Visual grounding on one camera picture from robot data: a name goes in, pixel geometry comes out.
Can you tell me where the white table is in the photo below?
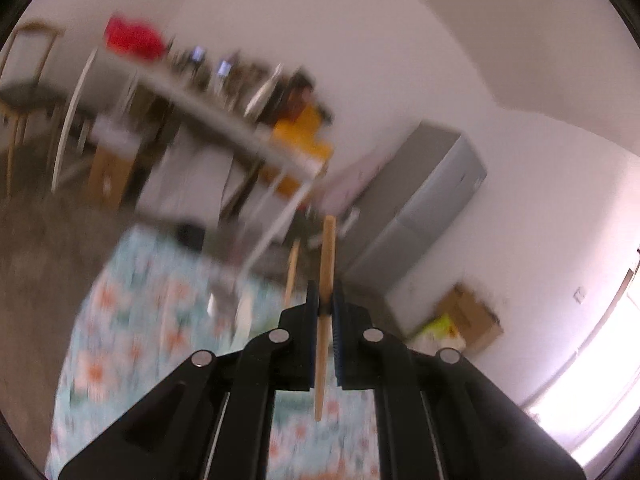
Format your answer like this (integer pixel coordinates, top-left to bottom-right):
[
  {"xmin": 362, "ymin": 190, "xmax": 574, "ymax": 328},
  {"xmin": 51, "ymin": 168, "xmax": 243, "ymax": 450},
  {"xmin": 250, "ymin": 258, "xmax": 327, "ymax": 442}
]
[{"xmin": 52, "ymin": 47, "xmax": 331, "ymax": 271}]

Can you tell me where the floral blanket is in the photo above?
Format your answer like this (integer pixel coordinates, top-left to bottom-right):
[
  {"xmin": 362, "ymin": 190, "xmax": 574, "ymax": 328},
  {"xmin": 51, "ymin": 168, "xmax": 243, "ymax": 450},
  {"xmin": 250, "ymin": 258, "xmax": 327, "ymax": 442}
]
[{"xmin": 45, "ymin": 225, "xmax": 381, "ymax": 480}]

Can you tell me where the wooden chair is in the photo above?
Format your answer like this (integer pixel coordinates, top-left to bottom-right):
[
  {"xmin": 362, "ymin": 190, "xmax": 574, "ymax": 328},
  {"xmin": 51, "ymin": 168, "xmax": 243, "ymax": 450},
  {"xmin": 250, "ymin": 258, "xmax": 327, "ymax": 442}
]
[{"xmin": 0, "ymin": 21, "xmax": 66, "ymax": 198}]

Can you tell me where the red cloth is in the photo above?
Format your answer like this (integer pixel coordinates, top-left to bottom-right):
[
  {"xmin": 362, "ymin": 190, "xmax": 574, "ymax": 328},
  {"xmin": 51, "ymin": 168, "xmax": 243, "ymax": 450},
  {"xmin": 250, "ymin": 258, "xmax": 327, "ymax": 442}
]
[{"xmin": 104, "ymin": 15, "xmax": 165, "ymax": 61}]

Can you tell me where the white storage box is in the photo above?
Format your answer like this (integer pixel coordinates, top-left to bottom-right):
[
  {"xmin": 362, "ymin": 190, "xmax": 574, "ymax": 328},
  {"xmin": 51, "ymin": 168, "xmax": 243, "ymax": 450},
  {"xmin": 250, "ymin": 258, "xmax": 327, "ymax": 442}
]
[{"xmin": 92, "ymin": 115, "xmax": 143, "ymax": 151}]

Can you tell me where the small cardboard box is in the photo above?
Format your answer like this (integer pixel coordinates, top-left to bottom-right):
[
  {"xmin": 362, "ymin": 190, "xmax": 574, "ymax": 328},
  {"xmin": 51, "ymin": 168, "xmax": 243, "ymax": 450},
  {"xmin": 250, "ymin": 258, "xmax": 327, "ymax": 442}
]
[{"xmin": 89, "ymin": 145, "xmax": 133, "ymax": 208}]

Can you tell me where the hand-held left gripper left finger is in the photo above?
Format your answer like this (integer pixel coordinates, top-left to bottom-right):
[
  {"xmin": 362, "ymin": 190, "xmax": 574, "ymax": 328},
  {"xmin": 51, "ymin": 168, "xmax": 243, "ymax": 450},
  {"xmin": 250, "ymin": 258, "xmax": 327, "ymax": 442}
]
[{"xmin": 57, "ymin": 281, "xmax": 320, "ymax": 480}]

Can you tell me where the yellow green bag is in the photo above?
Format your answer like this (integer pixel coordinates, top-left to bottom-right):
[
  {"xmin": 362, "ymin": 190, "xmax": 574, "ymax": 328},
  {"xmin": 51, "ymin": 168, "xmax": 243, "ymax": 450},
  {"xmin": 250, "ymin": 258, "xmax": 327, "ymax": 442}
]
[{"xmin": 415, "ymin": 314, "xmax": 466, "ymax": 351}]

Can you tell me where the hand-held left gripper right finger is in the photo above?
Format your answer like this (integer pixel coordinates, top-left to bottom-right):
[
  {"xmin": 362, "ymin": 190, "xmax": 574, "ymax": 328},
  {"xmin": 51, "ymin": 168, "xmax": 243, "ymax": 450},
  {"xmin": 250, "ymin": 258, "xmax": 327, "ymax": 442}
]
[{"xmin": 332, "ymin": 280, "xmax": 586, "ymax": 480}]

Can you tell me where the wooden chopstick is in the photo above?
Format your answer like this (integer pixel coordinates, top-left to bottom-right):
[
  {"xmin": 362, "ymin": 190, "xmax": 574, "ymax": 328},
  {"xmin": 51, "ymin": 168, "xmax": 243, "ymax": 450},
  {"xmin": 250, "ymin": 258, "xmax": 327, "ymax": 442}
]
[
  {"xmin": 314, "ymin": 215, "xmax": 337, "ymax": 422},
  {"xmin": 284, "ymin": 240, "xmax": 301, "ymax": 306}
]

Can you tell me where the large cardboard box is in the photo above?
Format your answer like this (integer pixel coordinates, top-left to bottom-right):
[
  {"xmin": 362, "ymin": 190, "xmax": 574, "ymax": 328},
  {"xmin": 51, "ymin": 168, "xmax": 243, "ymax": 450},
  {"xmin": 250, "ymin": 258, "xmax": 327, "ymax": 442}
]
[{"xmin": 437, "ymin": 284, "xmax": 503, "ymax": 353}]

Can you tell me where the yellow box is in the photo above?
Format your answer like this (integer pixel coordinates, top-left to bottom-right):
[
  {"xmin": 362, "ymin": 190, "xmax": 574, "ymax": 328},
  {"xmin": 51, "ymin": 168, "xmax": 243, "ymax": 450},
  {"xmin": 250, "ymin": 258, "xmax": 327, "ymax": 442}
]
[{"xmin": 272, "ymin": 105, "xmax": 333, "ymax": 161}]

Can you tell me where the grey refrigerator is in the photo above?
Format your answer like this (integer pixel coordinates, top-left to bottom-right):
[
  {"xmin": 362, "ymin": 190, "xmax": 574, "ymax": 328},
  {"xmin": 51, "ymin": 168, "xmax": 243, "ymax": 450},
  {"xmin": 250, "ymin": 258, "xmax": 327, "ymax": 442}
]
[{"xmin": 340, "ymin": 121, "xmax": 488, "ymax": 306}]

